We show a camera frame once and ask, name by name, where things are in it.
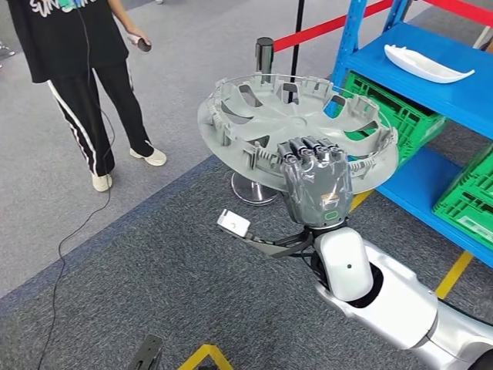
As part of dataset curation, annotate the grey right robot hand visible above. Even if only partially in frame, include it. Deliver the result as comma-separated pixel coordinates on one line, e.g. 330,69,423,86
277,136,353,229

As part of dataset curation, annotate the grey plastic wheel hubcap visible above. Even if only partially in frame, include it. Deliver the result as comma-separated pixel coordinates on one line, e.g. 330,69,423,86
197,72,400,195

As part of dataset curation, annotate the white curved plastic part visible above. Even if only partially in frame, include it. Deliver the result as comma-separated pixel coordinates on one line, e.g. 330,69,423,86
384,44,475,84

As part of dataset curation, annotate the blue metal shelf rack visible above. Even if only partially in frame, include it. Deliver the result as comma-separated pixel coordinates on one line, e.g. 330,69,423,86
323,0,493,269

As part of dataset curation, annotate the green plastic crate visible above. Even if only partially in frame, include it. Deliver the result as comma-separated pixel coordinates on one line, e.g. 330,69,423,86
432,145,493,251
332,71,446,164

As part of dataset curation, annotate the black stanchion with disc base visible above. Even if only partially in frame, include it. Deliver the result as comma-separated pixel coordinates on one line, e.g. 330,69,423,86
288,0,306,103

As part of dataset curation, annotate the red barrier belt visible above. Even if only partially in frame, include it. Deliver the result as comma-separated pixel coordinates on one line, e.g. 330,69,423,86
272,0,493,53

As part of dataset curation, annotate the standing person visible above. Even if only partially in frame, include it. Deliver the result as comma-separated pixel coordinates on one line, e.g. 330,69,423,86
8,0,167,193

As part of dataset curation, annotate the black right wrist camera bracket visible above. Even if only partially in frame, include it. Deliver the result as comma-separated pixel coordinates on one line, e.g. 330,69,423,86
219,224,314,259

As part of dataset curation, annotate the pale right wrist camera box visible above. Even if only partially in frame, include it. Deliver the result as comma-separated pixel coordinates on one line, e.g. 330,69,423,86
216,209,251,238

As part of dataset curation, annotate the stanchion post with dark head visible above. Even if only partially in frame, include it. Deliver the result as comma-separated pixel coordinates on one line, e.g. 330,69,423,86
231,36,279,207

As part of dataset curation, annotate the dark left wrist camera mount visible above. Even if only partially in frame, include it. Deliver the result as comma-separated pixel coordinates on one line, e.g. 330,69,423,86
127,334,164,370

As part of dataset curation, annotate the thin black cable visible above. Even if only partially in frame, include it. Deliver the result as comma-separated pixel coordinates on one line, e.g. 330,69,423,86
36,0,116,370

